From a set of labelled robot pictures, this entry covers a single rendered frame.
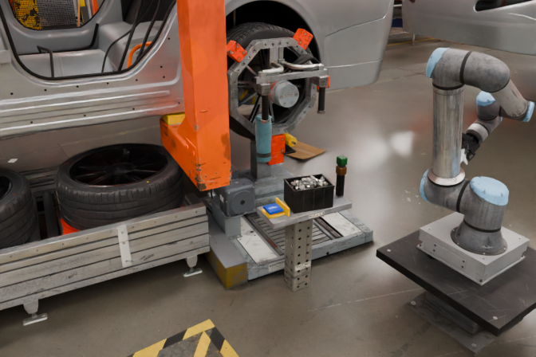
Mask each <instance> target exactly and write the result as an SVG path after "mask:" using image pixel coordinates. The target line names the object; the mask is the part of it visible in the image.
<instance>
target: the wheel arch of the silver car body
mask: <svg viewBox="0 0 536 357"><path fill-rule="evenodd" d="M235 9H236V26H238V25H241V24H243V23H247V22H264V23H267V24H271V25H274V26H279V27H282V28H285V29H288V30H290V31H292V32H294V33H296V32H297V30H298V28H300V29H305V30H306V31H308V32H309V33H311V34H312V35H313V38H312V40H311V41H310V43H309V44H308V47H309V49H310V51H311V53H312V54H313V57H315V58H317V59H318V61H319V62H320V64H322V65H323V63H322V56H321V49H320V45H319V42H318V39H317V36H316V34H315V32H314V31H313V28H312V26H311V25H310V24H309V22H308V21H307V19H306V18H305V17H304V16H303V15H302V14H301V13H300V12H299V11H298V10H297V9H295V8H294V7H293V6H291V5H290V4H288V3H286V2H283V1H280V0H250V1H247V2H244V3H242V4H240V5H238V6H236V7H235V8H234V9H232V10H230V11H229V12H228V13H227V14H225V16H226V31H228V30H229V29H232V11H233V10H235Z"/></svg>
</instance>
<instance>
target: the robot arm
mask: <svg viewBox="0 0 536 357"><path fill-rule="evenodd" d="M426 76H427V77H428V78H430V79H432V85H433V135H432V167H430V168H429V169H428V170H427V171H426V172H425V173H424V175H423V179H421V183H420V195H421V197H422V198H423V199H424V200H426V201H428V202H430V203H432V204H436V205H438V206H442V207H444V208H447V209H449V210H453V211H455V212H458V213H461V214H464V216H463V221H462V222H461V223H460V225H459V227H458V228H457V229H456V231H455V238H456V240H457V241H458V242H459V243H460V244H462V245H464V246H466V247H467V248H469V249H473V250H476V251H479V252H486V253H491V252H496V251H499V250H500V249H501V248H502V247H503V236H502V231H501V228H502V224H503V218H504V214H505V211H506V205H507V203H508V195H509V190H508V189H507V187H506V186H505V185H504V184H503V183H501V182H500V181H498V180H495V179H493V178H488V177H475V178H473V179H472V180H470V179H467V178H465V172H464V170H463V168H462V167H460V164H461V162H462V161H464V163H465V164H466V165H467V160H468V161H470V160H471V159H472V158H473V157H474V156H475V155H476V153H475V152H476V150H477V149H478V148H479V147H480V143H482V142H483V141H484V140H485V138H486V137H488V136H489V134H491V133H492V132H493V130H494V129H495V128H496V127H498V126H499V125H500V123H501V121H502V119H503V117H504V118H508V119H512V120H519V121H522V122H528V121H529V120H530V117H531V116H532V113H533V110H534V102H531V101H526V100H525V99H524V98H523V97H522V95H521V94H520V92H519V91H518V90H517V89H516V87H515V86H514V84H513V82H512V81H511V79H510V70H509V68H508V67H507V66H506V64H505V63H504V62H502V61H500V60H499V59H497V58H495V57H492V56H489V55H487V54H484V53H478V52H472V51H466V50H460V49H450V48H438V49H436V50H435V51H434V52H433V53H432V55H431V56H430V58H429V60H428V64H427V68H426ZM465 84H468V85H471V86H474V87H476V88H479V89H480V90H482V92H481V93H479V94H478V95H477V97H476V106H477V120H476V121H475V122H474V123H473V124H472V125H471V126H470V127H469V128H468V129H467V130H466V134H464V133H462V129H463V99H464V85H465ZM470 155H473V156H472V157H471V158H469V156H470Z"/></svg>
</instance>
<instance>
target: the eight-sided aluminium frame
mask: <svg viewBox="0 0 536 357"><path fill-rule="evenodd" d="M281 46H283V47H289V48H290V49H291V50H292V51H293V52H294V53H295V54H296V55H297V57H300V56H301V55H302V54H307V52H306V51H305V50H304V49H303V48H302V47H301V46H300V45H299V44H298V42H297V41H296V40H295V39H294V38H291V37H280V38H271V39H262V40H258V39H257V40H253V41H252V42H251V43H250V44H249V45H248V46H247V47H246V49H245V51H246V52H247V55H246V56H245V57H244V58H243V59H242V61H241V62H240V63H238V62H235V63H234V64H233V65H232V66H231V67H230V68H229V69H228V71H227V83H228V107H229V114H230V115H231V116H232V117H233V118H234V119H236V120H237V121H238V122H239V123H240V124H241V125H242V126H243V127H245V128H246V129H247V130H248V131H250V133H252V134H253V135H255V126H254V125H253V124H252V123H251V122H250V121H249V120H248V119H246V118H245V117H244V116H243V115H242V114H240V113H239V112H238V76H239V74H240V73H241V72H242V71H243V70H244V68H245V67H246V66H247V65H248V64H249V63H250V61H251V60H252V59H253V57H254V56H255V55H256V54H257V52H258V51H259V50H260V49H269V48H272V47H274V48H279V47H281ZM316 101H317V86H316V85H315V84H312V83H311V77H306V83H305V99H304V100H303V101H302V103H301V104H300V105H299V106H298V108H297V109H296V110H295V112H294V113H293V114H292V116H291V117H290V118H289V119H288V120H287V121H286V122H285V123H284V124H275V125H272V135H279V134H283V133H289V132H292V131H293V130H294V129H295V128H296V127H297V126H298V125H299V123H300V122H301V121H302V119H303V118H304V117H305V116H306V114H307V113H308V112H309V110H310V109H311V108H312V107H313V106H314V105H315V104H316Z"/></svg>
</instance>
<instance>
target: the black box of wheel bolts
mask: <svg viewBox="0 0 536 357"><path fill-rule="evenodd" d="M334 187H335V186H334V185H333V184H332V183H331V182H330V181H329V180H328V179H327V178H326V177H325V176H324V175H323V174H316V175H306V176H300V177H294V178H284V201H285V203H286V204H287V206H288V207H289V208H290V209H291V210H292V212H293V213H294V214H297V213H302V212H307V211H312V210H321V209H326V208H331V207H333V192H334Z"/></svg>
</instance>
